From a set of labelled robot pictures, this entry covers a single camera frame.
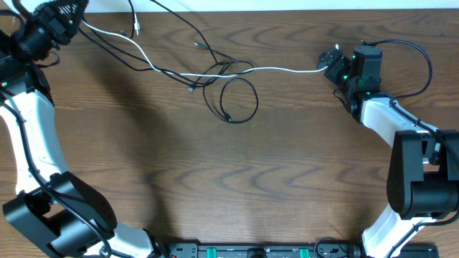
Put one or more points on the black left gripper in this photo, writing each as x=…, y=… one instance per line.
x=49, y=18

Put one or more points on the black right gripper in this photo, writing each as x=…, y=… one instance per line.
x=341, y=63

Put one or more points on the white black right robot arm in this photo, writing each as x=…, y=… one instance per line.
x=422, y=182

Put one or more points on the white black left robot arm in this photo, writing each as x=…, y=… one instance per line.
x=55, y=210

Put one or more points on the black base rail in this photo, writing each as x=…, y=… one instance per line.
x=192, y=250

